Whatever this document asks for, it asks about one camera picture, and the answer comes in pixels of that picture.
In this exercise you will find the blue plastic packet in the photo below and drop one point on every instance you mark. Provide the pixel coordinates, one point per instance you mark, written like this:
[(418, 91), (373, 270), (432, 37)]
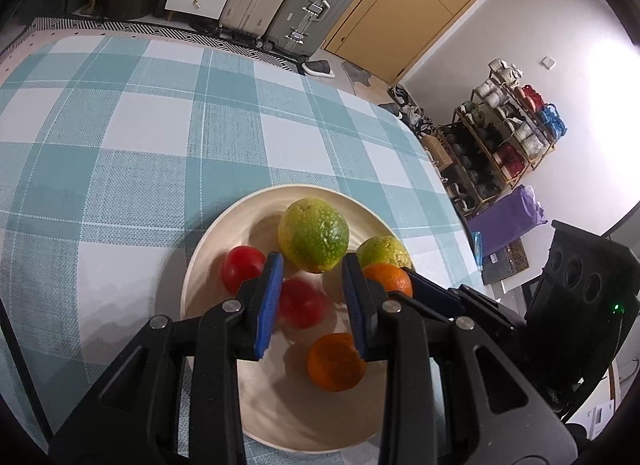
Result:
[(476, 247)]

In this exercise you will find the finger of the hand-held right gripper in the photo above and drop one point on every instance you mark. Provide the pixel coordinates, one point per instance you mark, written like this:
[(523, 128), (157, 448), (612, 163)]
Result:
[(432, 291)]

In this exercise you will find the wooden shoe rack with shoes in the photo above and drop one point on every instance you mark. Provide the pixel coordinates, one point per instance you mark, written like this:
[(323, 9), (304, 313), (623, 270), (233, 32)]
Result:
[(505, 140)]

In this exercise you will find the pile of shoes on floor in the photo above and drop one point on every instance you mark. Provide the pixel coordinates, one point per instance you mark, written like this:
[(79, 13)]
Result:
[(410, 112)]

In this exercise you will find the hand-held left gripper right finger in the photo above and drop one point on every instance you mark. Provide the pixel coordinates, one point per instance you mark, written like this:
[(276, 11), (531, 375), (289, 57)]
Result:
[(355, 310)]

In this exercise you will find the orange mandarin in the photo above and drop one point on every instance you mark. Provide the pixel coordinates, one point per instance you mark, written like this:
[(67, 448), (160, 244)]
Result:
[(392, 282), (332, 362)]

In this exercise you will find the grey slipper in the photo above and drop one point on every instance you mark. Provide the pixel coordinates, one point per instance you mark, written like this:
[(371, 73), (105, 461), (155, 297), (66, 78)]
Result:
[(318, 67)]

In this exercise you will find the cardboard box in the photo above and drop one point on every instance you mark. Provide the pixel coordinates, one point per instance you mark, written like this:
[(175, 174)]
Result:
[(437, 150)]

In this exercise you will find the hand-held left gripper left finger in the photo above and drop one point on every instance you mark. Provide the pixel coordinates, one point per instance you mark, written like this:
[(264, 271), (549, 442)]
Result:
[(267, 305)]

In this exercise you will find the cream round plate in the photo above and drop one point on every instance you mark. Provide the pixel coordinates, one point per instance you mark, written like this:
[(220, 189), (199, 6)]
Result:
[(280, 410)]

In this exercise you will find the white wall switch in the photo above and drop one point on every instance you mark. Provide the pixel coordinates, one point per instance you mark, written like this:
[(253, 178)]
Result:
[(548, 62)]

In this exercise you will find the purple bag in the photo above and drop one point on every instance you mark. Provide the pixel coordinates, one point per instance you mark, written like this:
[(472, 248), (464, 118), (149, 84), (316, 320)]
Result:
[(505, 220)]

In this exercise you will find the yellow-green citrus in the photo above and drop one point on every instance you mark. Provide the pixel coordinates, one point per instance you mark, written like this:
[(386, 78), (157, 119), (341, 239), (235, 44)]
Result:
[(382, 250)]

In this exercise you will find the large green-yellow citrus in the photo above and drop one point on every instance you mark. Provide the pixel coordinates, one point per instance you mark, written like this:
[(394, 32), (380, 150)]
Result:
[(313, 235)]

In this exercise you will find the red tomato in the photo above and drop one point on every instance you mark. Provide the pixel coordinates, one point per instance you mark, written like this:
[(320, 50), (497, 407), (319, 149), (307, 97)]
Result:
[(300, 302), (242, 267)]

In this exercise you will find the silver suitcase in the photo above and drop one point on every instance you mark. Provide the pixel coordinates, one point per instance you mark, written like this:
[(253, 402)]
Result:
[(315, 0)]

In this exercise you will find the grey floor rag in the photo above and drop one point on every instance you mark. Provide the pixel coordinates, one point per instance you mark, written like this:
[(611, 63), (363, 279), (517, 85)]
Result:
[(357, 74)]

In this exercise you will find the wooden door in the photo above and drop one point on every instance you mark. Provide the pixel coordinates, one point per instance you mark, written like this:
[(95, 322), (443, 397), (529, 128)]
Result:
[(415, 5)]

